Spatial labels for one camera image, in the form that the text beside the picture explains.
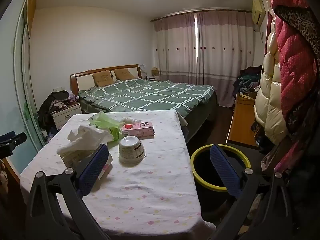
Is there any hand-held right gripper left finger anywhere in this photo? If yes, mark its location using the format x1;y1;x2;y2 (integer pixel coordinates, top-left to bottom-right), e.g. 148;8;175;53
25;143;112;240

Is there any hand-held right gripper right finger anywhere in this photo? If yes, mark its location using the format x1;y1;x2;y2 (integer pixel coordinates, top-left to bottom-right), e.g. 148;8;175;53
209;144;298;240

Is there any dark bin with yellow rim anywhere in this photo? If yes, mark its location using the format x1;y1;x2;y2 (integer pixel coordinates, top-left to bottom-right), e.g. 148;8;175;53
190;144;252;213

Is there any white tissue paper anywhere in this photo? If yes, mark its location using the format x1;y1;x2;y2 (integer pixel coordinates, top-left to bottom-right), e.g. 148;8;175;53
56;124;114;160

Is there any white paper bowl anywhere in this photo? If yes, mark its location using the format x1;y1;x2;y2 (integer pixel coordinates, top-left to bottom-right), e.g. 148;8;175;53
118;135;147;166

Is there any green and white plastic packet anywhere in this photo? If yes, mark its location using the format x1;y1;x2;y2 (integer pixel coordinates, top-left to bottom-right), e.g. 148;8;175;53
89;111;127;142

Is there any pink carton box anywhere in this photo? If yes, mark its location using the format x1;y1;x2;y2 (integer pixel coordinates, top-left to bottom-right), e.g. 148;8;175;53
121;121;155;139

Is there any clear plastic bag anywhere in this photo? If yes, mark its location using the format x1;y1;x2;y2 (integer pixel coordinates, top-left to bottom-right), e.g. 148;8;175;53
260;144;283;172

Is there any wooden desk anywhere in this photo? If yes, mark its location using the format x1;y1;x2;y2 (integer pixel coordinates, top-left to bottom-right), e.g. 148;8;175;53
226;94;262;148

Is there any dark clothes pile on nightstand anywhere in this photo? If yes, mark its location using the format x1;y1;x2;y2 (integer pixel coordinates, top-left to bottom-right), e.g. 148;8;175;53
37;90;80;130

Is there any floral white tablecloth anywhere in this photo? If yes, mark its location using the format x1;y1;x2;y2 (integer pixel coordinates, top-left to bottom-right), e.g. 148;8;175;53
20;110;217;240

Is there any glass wardrobe sliding door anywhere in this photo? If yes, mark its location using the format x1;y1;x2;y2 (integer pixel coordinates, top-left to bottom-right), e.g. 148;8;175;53
0;0;47;160

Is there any white nightstand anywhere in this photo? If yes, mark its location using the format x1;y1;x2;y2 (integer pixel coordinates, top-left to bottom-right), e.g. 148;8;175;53
51;102;82;132

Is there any cream puffer jacket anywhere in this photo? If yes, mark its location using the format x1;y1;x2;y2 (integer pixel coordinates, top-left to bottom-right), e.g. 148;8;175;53
254;17;290;145

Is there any wooden bed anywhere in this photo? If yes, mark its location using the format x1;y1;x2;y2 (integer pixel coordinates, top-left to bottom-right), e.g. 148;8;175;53
69;64;218;130

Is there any brown bear face pillow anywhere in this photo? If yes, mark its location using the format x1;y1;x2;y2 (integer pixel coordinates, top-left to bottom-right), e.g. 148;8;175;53
92;70;116;87

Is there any clothes pile on desk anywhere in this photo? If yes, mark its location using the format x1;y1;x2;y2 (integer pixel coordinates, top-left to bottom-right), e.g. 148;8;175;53
232;65;263;98

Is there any green plaid duvet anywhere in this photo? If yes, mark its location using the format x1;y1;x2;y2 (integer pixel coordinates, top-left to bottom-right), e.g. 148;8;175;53
78;79;217;113

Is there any wide pink and white curtain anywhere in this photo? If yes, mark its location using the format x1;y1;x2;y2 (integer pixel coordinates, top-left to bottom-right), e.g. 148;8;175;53
196;10;258;108

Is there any narrow pink and white curtain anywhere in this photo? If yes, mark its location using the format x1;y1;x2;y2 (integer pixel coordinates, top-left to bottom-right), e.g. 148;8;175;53
153;14;200;84

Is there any red quilted jacket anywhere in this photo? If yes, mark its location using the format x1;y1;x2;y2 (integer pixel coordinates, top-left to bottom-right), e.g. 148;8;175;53
269;0;320;130

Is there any yellowed air conditioner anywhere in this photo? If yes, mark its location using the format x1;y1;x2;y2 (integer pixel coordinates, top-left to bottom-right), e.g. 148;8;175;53
251;0;266;27

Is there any leopard print scarf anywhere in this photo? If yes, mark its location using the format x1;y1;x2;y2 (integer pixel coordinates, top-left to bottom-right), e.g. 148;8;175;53
274;5;320;55

